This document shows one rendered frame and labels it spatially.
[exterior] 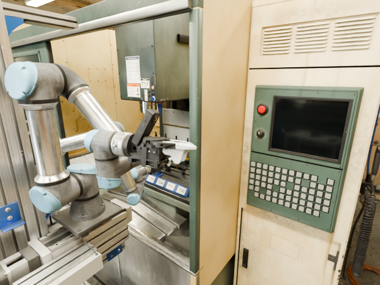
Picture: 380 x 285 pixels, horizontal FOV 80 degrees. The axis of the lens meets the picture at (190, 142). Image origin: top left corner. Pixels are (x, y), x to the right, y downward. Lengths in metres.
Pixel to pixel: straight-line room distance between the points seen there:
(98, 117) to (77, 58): 2.04
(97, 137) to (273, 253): 1.25
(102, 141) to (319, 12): 1.02
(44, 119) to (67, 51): 2.01
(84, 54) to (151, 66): 1.32
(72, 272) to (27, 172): 0.44
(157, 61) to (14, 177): 1.14
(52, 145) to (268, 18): 1.09
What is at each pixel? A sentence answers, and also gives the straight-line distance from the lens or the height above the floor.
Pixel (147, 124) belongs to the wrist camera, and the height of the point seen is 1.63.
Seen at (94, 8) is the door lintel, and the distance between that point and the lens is 1.44.
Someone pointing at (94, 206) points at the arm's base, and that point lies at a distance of 1.12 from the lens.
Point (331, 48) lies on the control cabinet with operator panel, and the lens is 1.22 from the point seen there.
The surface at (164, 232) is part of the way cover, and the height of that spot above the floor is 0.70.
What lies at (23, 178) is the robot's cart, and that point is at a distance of 1.15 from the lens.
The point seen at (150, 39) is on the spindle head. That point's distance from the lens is 1.79.
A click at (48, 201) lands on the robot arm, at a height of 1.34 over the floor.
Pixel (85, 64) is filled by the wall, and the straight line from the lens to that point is 2.95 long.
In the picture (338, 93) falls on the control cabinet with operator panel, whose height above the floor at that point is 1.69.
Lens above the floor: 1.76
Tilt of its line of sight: 16 degrees down
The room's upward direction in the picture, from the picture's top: straight up
